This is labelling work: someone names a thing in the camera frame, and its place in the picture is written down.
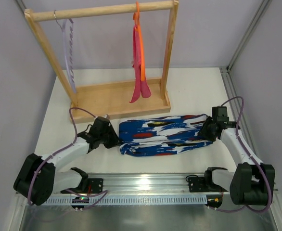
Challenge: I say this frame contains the slotted grey cable duct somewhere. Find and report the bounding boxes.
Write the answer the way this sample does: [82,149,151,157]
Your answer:
[43,194,207,206]

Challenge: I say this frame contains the lilac plastic hanger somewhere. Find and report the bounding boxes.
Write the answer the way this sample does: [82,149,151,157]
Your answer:
[53,10,77,93]

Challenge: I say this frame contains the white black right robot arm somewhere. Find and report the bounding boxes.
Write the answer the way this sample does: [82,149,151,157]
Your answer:
[198,106,275,206]

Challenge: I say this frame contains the blue white red patterned trousers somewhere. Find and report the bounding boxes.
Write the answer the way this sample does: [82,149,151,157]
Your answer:
[118,114,212,157]

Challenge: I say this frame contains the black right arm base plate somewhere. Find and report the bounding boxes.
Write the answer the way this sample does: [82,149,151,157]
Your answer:
[185,175,227,193]

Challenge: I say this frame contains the wooden clothes rack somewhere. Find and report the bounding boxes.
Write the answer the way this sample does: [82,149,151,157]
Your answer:
[24,0,179,123]

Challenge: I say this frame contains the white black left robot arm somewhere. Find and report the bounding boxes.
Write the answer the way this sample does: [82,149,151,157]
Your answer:
[13,116,120,205]

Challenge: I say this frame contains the orange plastic hanger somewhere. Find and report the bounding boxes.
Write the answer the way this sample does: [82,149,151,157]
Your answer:
[133,1,145,81]

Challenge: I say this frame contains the aluminium frame rail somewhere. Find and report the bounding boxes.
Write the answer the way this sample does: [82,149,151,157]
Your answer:
[219,0,272,151]

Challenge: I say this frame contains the pink cloth on hanger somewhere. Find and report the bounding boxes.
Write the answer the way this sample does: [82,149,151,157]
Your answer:
[130,25,151,103]

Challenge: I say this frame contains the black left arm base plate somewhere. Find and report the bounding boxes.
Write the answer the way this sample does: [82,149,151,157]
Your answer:
[69,178,104,194]

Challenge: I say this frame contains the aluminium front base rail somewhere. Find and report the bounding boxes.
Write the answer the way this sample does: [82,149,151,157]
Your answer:
[15,172,279,197]

